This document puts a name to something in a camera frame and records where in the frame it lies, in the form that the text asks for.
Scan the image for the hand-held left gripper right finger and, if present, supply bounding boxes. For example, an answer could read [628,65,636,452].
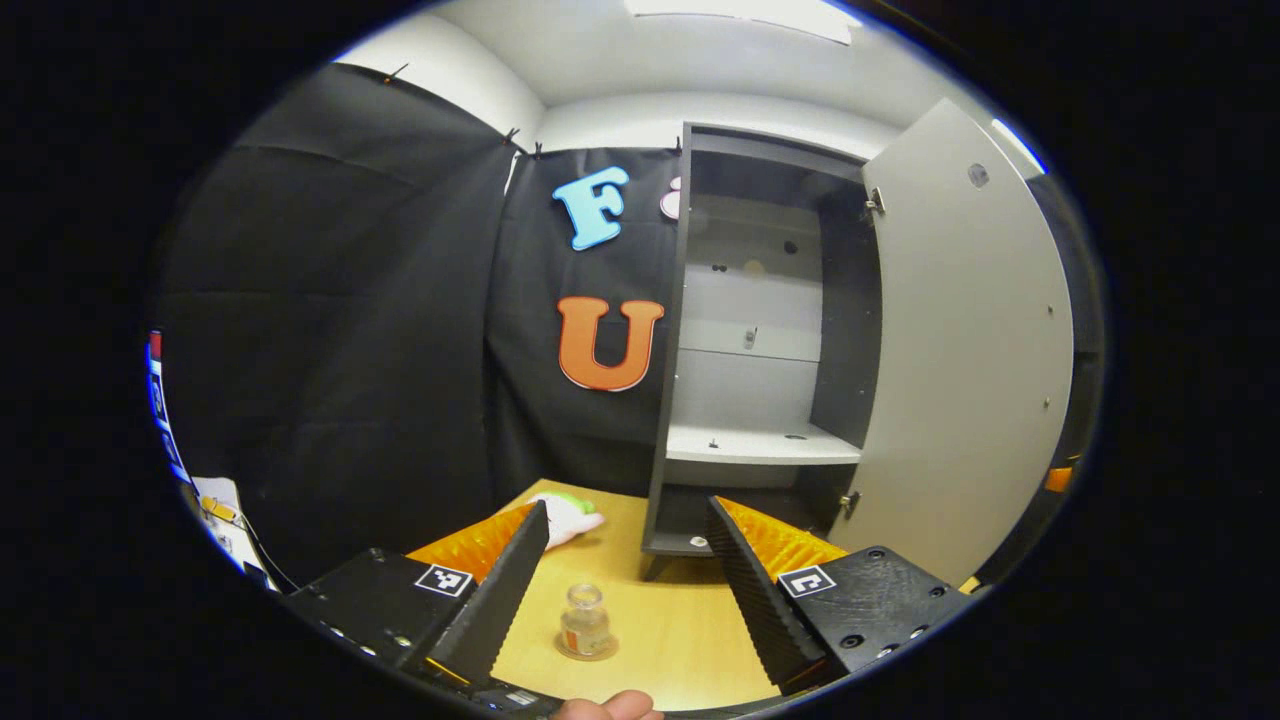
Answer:
[705,494,977,696]

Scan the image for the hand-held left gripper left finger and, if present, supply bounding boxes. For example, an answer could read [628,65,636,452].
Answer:
[285,500,551,691]

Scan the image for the clear bottle with yellow label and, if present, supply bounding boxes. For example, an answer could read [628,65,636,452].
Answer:
[560,583,613,659]

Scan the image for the beige cabinet door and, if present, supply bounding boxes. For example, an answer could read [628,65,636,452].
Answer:
[828,97,1076,591]

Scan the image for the dark grey cabinet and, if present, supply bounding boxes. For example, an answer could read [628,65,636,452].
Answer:
[640,122,886,583]

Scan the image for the white green toy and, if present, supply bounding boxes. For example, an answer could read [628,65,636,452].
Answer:
[540,492,607,551]

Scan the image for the white paper sheet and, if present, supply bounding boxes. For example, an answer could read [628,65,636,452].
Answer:
[190,476,263,581]

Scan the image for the small ceiling light panel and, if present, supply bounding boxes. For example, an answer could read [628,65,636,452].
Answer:
[990,118,1048,177]

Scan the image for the blue white printed panel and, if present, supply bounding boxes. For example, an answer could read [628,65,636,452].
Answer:
[146,328,193,483]

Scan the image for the large ceiling light panel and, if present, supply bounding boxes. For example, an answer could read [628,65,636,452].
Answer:
[625,0,861,46]

